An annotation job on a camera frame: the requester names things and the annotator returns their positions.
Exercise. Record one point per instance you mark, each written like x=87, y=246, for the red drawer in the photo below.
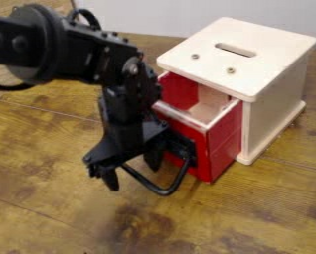
x=206, y=116

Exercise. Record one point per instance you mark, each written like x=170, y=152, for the black metal drawer handle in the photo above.
x=179, y=158

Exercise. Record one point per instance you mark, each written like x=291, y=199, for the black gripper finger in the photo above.
x=106, y=174
x=153, y=155

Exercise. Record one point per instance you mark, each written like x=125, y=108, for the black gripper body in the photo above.
x=130, y=123

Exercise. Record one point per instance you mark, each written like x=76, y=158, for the white wooden box cabinet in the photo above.
x=256, y=64

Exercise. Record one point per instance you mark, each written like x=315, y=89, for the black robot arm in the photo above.
x=46, y=46

